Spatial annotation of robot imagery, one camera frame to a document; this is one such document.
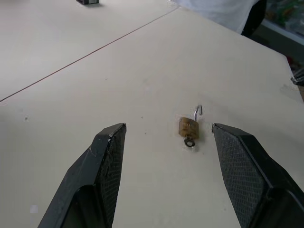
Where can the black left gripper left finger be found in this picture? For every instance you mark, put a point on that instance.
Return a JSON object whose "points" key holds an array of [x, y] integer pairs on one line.
{"points": [[95, 171]]}

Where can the black box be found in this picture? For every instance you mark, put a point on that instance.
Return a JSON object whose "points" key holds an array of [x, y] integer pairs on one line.
{"points": [[88, 2]]}

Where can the black metal object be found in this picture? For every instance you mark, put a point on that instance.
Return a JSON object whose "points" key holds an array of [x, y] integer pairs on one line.
{"points": [[298, 77]]}

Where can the brass padlock with silver shackle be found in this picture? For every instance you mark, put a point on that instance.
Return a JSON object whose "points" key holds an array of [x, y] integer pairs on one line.
{"points": [[188, 128]]}

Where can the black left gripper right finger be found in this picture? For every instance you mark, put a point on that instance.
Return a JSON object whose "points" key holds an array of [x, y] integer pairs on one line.
{"points": [[249, 171]]}

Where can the person in white shirt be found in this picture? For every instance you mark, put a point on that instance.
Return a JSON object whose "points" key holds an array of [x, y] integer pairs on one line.
{"points": [[228, 12]]}

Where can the small dark key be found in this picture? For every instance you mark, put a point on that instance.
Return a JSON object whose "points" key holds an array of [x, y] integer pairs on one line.
{"points": [[189, 142]]}

